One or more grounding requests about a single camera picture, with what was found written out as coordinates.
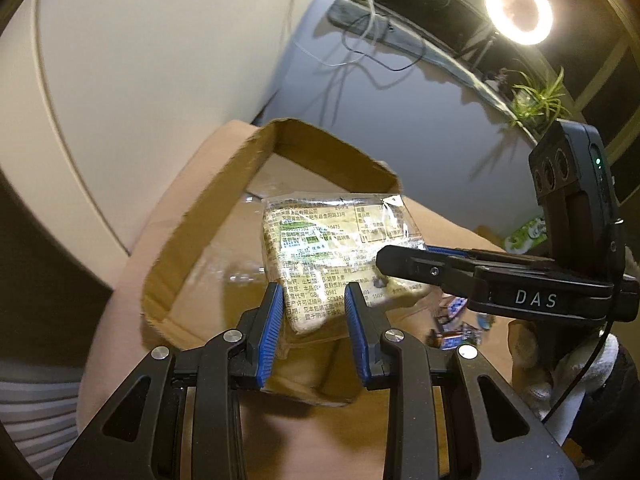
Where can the black white candy packet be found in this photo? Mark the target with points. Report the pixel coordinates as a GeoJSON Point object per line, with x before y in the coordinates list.
{"type": "Point", "coordinates": [466, 335]}

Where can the ring light on tripod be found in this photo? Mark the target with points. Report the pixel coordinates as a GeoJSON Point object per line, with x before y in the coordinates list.
{"type": "Point", "coordinates": [525, 23]}

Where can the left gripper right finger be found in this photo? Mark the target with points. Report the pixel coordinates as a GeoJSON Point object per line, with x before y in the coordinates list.
{"type": "Point", "coordinates": [490, 432]}

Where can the clear cracker pack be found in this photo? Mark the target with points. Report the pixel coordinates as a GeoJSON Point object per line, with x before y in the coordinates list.
{"type": "Point", "coordinates": [314, 245]}

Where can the white gloved right hand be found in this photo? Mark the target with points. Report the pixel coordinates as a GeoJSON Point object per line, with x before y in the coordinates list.
{"type": "Point", "coordinates": [554, 392]}

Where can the green paper bag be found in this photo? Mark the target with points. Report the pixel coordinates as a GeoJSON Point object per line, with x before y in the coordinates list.
{"type": "Point", "coordinates": [528, 236]}

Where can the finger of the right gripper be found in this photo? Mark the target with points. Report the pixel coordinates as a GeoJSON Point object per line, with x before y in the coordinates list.
{"type": "Point", "coordinates": [483, 254]}
{"type": "Point", "coordinates": [511, 289]}

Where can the potted spider plant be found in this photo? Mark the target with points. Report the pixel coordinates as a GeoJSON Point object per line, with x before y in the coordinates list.
{"type": "Point", "coordinates": [537, 103]}

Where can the brown cardboard box tray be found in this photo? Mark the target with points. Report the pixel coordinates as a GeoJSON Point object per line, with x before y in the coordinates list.
{"type": "Point", "coordinates": [211, 269]}

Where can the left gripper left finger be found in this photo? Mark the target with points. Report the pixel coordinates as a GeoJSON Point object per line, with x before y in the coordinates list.
{"type": "Point", "coordinates": [137, 434]}

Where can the grey windowsill mat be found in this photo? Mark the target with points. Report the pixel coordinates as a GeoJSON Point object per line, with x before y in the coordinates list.
{"type": "Point", "coordinates": [350, 16]}

